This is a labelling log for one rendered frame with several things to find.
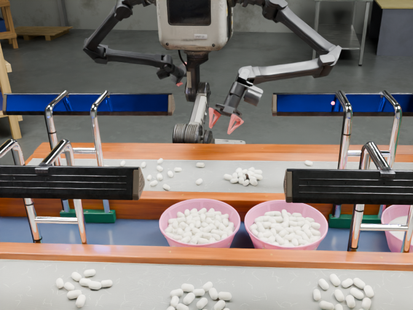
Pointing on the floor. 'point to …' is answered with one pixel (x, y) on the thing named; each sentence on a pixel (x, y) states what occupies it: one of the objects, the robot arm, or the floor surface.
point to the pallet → (30, 32)
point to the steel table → (342, 31)
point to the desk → (393, 27)
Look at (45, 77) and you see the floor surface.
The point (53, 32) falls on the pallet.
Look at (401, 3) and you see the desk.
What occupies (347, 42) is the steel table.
